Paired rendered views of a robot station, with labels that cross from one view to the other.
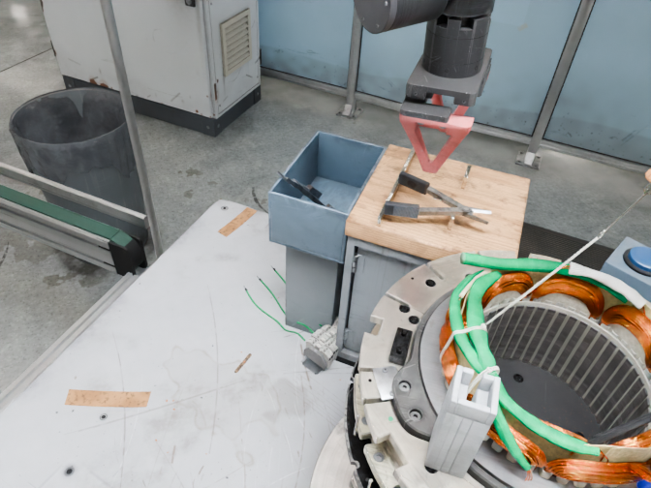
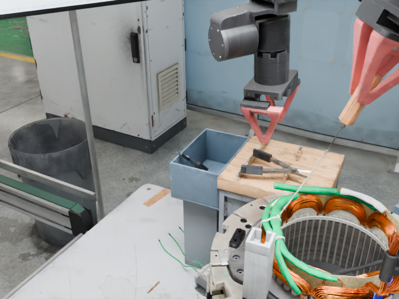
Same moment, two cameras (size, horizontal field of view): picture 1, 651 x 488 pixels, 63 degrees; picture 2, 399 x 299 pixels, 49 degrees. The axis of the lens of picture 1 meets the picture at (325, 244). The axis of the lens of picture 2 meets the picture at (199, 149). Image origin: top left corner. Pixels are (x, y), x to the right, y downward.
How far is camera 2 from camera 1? 0.23 m
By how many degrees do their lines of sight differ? 15
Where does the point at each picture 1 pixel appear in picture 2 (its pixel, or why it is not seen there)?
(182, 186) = (124, 189)
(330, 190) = (215, 167)
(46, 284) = (21, 259)
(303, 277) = (195, 224)
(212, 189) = not seen: hidden behind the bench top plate
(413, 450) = (236, 289)
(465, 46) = (274, 67)
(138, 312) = (85, 253)
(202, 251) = (131, 216)
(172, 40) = (123, 85)
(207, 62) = (147, 100)
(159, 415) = not seen: outside the picture
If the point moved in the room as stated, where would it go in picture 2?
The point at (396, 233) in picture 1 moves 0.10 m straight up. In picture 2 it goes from (249, 185) to (252, 136)
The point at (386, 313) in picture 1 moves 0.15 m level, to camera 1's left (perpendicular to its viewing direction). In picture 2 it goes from (231, 222) to (134, 215)
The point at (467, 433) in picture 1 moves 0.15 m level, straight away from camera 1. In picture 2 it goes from (258, 265) to (315, 203)
